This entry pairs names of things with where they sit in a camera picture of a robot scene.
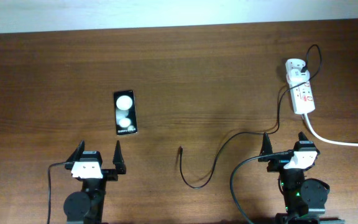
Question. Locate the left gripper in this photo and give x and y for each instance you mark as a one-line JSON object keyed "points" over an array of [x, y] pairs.
{"points": [[112, 173]]}

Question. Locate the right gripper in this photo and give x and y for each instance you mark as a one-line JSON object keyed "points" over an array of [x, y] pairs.
{"points": [[277, 165]]}

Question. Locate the black Galaxy flip phone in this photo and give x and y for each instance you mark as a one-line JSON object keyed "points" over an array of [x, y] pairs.
{"points": [[125, 113]]}

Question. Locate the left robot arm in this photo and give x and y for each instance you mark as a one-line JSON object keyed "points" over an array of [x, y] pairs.
{"points": [[86, 205]]}

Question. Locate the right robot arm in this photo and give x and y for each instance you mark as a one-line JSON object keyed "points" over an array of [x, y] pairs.
{"points": [[304, 198]]}

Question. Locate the white charger adapter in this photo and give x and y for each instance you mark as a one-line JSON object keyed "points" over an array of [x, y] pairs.
{"points": [[295, 76]]}

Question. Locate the white power strip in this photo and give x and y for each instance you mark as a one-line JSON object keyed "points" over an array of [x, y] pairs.
{"points": [[301, 93]]}

